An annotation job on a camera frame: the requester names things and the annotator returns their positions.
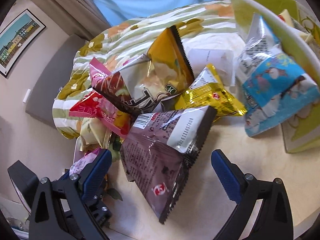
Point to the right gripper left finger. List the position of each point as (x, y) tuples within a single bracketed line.
[(51, 203)]

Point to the floral green striped quilt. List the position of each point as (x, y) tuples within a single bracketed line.
[(215, 29)]

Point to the blue white snack bag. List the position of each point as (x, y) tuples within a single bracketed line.
[(274, 86)]

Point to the yellow brown chip bag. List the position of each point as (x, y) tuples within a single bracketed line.
[(142, 81)]

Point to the green white cardboard box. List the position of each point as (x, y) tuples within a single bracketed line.
[(298, 32)]

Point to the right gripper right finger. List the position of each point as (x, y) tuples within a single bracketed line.
[(274, 220)]

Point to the red pink snack bag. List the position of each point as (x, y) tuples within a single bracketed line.
[(94, 105)]

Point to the beige curtain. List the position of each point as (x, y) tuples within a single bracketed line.
[(80, 17)]

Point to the pink white Oishi bag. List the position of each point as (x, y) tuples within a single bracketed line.
[(82, 159)]

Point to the framed city picture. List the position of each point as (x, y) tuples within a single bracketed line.
[(16, 37)]

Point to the purple brown snack bag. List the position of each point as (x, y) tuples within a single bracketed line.
[(159, 150)]

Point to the pale yellow snack bag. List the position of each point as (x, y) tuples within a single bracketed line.
[(94, 134)]

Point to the gold yellow snack bag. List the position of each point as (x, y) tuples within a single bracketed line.
[(208, 90)]

